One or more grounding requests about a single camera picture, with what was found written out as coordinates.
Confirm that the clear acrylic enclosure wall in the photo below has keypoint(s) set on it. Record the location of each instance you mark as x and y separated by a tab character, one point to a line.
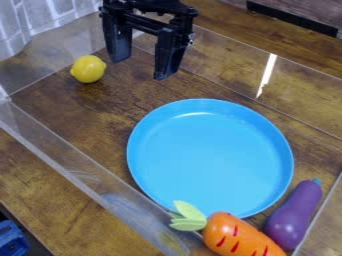
64	181

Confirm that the white curtain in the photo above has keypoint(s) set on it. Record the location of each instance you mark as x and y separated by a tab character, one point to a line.
24	18

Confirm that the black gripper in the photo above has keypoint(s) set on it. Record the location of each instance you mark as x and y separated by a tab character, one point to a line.
119	20

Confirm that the orange toy carrot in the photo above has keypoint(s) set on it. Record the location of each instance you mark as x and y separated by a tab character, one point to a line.
227	235

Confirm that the blue object at corner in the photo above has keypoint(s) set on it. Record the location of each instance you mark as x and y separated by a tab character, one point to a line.
14	243

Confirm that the yellow toy lemon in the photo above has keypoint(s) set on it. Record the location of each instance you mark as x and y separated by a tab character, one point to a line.
88	69

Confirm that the blue round tray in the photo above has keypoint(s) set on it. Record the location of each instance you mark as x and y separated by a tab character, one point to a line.
213	153

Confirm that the purple toy eggplant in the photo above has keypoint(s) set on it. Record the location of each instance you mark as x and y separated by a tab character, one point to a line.
289	222

